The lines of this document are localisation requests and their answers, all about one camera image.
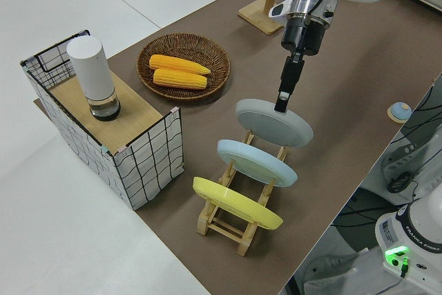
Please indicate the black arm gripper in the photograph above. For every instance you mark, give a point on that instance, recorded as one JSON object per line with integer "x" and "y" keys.
{"x": 304, "y": 37}

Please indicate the gray plate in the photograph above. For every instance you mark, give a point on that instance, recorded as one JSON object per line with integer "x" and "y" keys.
{"x": 273, "y": 124}

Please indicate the light blue plate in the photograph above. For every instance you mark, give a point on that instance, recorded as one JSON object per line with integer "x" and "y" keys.
{"x": 255, "y": 163}

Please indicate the yellow plate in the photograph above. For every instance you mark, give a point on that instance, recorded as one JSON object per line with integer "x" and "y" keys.
{"x": 235, "y": 203}

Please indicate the wooden plate rack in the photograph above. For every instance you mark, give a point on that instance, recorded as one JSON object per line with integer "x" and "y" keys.
{"x": 224, "y": 231}

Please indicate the brown table mat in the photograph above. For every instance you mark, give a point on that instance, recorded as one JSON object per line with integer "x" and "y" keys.
{"x": 362, "y": 67}

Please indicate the wooden mug stand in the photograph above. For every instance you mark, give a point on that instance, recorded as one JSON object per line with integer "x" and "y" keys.
{"x": 255, "y": 13}

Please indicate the blue dome wooden bell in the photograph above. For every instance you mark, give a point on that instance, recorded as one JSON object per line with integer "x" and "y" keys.
{"x": 399, "y": 111}

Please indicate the round wicker basket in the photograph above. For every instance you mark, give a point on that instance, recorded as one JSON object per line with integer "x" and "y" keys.
{"x": 183, "y": 44}

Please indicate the yellow corn cob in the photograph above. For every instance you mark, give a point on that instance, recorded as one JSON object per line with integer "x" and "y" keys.
{"x": 176, "y": 63}
{"x": 179, "y": 79}

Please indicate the pink binder clip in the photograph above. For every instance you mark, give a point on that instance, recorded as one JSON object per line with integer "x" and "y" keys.
{"x": 175, "y": 112}
{"x": 122, "y": 151}

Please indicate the white power strip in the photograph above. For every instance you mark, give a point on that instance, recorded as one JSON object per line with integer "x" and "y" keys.
{"x": 402, "y": 160}

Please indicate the wooden board shelf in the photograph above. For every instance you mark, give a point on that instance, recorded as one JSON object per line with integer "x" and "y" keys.
{"x": 131, "y": 115}

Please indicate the white cylindrical grinder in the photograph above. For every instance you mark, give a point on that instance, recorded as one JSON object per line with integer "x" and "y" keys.
{"x": 91, "y": 67}

